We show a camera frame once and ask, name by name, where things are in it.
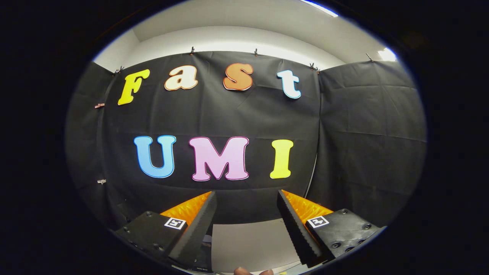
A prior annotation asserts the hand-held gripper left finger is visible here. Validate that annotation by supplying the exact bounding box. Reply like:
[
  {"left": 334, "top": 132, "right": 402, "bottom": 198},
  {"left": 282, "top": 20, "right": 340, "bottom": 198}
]
[{"left": 115, "top": 191, "right": 217, "bottom": 269}]

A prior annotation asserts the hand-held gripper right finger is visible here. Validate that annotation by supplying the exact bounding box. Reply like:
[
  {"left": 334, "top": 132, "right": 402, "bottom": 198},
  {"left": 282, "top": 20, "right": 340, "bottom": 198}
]
[{"left": 277, "top": 190, "right": 386, "bottom": 268}]

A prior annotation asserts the black backdrop cloth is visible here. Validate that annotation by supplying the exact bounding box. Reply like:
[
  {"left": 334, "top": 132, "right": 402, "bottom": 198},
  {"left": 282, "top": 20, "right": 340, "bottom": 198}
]
[{"left": 65, "top": 51, "right": 427, "bottom": 230}]

